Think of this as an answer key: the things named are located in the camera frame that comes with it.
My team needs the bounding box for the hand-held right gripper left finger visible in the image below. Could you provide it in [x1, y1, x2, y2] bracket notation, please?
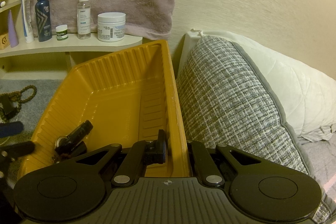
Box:
[51, 129, 168, 187]

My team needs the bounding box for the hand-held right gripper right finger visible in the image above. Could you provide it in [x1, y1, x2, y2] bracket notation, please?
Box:
[187, 139, 306, 187]

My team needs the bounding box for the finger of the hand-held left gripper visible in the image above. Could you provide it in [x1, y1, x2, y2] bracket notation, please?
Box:
[0, 121, 24, 138]
[0, 141, 35, 165]

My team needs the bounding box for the black chunky accessory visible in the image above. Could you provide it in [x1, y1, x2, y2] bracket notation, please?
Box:
[0, 95, 20, 120]

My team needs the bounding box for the long brown bead necklace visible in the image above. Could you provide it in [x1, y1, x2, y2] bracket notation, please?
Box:
[0, 85, 38, 120]

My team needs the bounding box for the orange plastic tray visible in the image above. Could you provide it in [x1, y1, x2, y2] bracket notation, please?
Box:
[20, 40, 190, 178]

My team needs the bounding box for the grey terry towel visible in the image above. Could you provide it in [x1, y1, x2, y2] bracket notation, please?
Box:
[0, 79, 63, 182]

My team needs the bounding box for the grey woven pillow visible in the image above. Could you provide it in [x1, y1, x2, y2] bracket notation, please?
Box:
[175, 35, 331, 219]

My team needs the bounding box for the small wooden box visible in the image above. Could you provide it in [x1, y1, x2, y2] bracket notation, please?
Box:
[0, 33, 10, 51]

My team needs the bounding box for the purple conical bottle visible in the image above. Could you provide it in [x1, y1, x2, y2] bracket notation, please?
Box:
[8, 9, 19, 47]

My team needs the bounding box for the cream corner shelf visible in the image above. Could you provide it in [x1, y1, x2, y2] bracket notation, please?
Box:
[0, 0, 143, 78]

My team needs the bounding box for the small green jar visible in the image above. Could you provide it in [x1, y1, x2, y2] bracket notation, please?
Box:
[55, 25, 68, 41]

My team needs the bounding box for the white squeeze tube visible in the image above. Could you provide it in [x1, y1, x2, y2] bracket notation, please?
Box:
[21, 0, 34, 43]

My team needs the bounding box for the dark blue spray bottle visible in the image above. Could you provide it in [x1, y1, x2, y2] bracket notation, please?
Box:
[35, 0, 52, 42]

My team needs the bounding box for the white quilted pillow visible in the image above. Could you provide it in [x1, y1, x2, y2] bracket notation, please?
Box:
[178, 29, 336, 144]

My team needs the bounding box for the clear spray bottle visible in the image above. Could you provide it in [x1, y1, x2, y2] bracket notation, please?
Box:
[77, 0, 92, 40]

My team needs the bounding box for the white cream jar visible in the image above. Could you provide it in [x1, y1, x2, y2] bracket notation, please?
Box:
[97, 12, 126, 42]

